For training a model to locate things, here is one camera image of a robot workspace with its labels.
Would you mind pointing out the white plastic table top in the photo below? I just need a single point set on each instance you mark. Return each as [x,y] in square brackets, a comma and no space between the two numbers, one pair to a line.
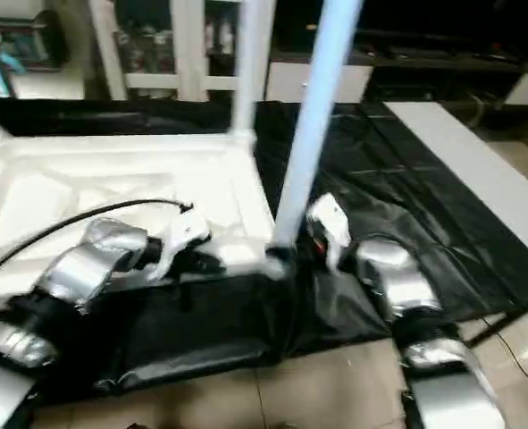
[112,179]

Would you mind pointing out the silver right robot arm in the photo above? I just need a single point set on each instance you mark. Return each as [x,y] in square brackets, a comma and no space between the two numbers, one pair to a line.
[398,281]

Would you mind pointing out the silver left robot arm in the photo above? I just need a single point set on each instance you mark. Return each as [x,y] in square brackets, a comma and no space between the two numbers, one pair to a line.
[89,264]

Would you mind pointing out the black work mat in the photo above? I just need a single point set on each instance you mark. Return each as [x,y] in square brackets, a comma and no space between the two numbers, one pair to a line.
[406,197]

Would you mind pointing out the white drawer unit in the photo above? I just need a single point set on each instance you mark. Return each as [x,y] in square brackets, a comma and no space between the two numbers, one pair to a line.
[286,82]

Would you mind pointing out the white flat board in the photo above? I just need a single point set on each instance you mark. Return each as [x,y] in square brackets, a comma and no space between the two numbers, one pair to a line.
[478,170]

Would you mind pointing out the black tripod leg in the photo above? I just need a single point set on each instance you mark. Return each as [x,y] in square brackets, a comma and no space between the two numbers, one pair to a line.
[491,329]

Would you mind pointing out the white glass door cabinet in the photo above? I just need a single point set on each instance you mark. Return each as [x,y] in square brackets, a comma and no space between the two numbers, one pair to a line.
[188,45]

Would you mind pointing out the dark low sideboard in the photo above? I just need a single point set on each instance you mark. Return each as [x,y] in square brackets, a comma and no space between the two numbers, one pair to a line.
[442,36]

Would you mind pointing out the light blue stand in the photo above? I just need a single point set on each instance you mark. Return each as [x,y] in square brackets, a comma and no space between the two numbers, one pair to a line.
[0,63]

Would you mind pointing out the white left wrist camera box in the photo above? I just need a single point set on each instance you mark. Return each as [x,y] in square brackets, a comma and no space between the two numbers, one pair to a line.
[185,234]

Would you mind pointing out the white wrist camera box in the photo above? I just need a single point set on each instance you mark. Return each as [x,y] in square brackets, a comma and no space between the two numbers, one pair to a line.
[185,234]
[331,223]

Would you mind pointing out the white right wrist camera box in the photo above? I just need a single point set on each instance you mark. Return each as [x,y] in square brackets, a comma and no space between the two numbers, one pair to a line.
[331,223]

